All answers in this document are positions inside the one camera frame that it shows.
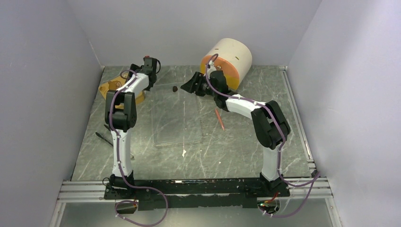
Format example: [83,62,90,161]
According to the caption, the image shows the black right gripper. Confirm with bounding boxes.
[181,72,218,97]

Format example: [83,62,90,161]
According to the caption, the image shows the silver tin lid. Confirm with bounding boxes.
[98,72,128,99]

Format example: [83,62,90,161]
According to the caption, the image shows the black metal tongs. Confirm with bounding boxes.
[95,124,135,160]

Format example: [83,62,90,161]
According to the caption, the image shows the gold chocolate tin box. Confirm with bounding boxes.
[98,89,145,104]

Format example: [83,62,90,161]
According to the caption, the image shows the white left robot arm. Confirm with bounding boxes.
[105,70,157,199]

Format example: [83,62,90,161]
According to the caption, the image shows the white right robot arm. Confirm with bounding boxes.
[181,71,291,196]

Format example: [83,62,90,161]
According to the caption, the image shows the clear plastic tray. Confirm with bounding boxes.
[150,83,202,147]

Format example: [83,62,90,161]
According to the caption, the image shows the red pen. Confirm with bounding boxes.
[215,108,225,130]

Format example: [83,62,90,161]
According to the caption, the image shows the round pastel drawer cabinet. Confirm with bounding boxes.
[200,38,253,90]

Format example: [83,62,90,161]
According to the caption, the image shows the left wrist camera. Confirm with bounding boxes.
[142,56,161,74]

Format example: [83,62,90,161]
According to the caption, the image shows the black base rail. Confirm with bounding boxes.
[104,176,290,211]

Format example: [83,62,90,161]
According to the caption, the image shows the aluminium frame rail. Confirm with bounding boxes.
[49,181,106,227]

